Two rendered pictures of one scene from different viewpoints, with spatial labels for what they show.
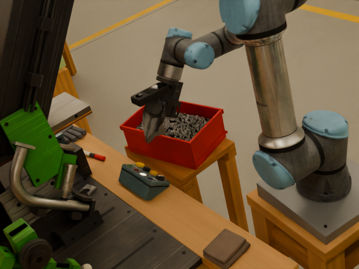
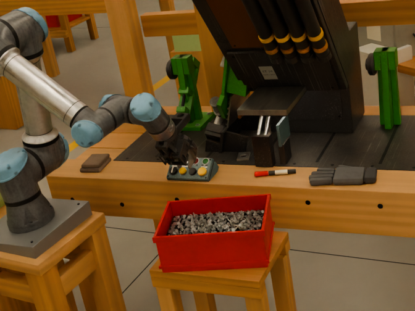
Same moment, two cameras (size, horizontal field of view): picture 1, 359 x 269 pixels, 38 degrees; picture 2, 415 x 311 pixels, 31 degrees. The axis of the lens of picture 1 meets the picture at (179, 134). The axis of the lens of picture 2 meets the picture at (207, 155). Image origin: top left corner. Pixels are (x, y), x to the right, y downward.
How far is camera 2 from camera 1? 334 cm
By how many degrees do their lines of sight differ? 116
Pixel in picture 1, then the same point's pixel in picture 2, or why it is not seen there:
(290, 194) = (58, 205)
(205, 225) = (119, 171)
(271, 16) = not seen: hidden behind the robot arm
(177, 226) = (141, 165)
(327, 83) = not seen: outside the picture
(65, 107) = (262, 103)
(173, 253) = (134, 156)
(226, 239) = (94, 160)
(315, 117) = (14, 154)
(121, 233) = not seen: hidden behind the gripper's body
